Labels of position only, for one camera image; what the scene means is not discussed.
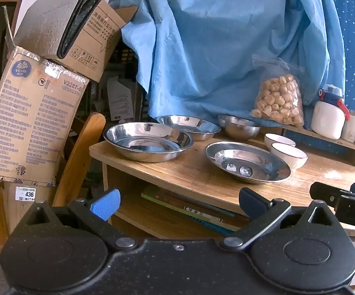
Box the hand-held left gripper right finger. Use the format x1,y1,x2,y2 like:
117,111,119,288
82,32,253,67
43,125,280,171
223,187,340,250

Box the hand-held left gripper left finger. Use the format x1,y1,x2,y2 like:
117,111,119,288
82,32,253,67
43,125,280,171
27,188,137,251

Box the white ceramic bowl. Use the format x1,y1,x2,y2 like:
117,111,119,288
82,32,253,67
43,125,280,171
264,133,297,152
271,143,309,171

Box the stainless steel bowl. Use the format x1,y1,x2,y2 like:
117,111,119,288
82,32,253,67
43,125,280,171
217,115,261,141

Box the steel basin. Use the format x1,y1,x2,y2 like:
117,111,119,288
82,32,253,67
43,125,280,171
156,115,222,142

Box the teal book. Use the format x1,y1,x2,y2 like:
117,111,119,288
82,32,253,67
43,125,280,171
182,211,238,238

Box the wooden desktop shelf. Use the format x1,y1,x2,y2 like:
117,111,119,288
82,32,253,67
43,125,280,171
280,123,355,169

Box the books on lower shelf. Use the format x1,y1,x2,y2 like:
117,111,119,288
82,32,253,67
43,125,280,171
141,184,236,219

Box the brown book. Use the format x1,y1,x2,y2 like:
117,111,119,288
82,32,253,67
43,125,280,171
156,189,249,219

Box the orange wooden chair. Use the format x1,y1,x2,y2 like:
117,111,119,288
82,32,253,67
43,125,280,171
0,112,107,256

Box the white bottle with blue lid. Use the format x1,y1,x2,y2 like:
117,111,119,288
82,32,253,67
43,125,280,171
311,84,351,140

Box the cardboard box with white label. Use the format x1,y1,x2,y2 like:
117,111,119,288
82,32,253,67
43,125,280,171
2,183,57,236

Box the clear bag of snacks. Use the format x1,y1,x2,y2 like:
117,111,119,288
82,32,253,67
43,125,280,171
250,54,306,127

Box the white paper box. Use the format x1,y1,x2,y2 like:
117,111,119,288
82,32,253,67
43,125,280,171
107,75,137,121

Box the large printed cardboard carton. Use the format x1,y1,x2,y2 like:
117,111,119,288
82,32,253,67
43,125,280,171
0,4,91,189

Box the black plastic crate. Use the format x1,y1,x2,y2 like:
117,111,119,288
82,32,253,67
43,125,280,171
111,38,143,80

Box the light blue cloth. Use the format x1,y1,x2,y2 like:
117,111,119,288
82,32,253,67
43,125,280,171
108,0,347,127

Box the brown cardboard box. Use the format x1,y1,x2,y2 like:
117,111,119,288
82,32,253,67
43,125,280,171
46,0,139,83

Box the grey foam mat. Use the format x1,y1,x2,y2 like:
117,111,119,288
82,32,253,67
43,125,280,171
13,0,123,60

